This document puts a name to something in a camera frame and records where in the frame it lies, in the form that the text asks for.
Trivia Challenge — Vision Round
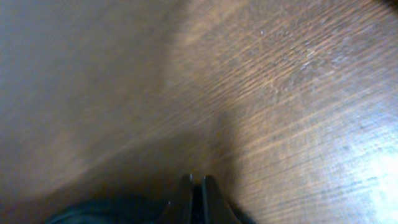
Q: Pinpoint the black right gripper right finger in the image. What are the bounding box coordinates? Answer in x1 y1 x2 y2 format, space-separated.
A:
201 175 242 224

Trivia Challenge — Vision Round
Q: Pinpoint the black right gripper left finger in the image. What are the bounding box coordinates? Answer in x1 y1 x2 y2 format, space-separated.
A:
157 174 193 224

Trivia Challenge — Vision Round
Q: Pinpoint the black t-shirt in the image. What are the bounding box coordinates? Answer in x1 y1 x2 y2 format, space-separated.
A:
43 198 257 224

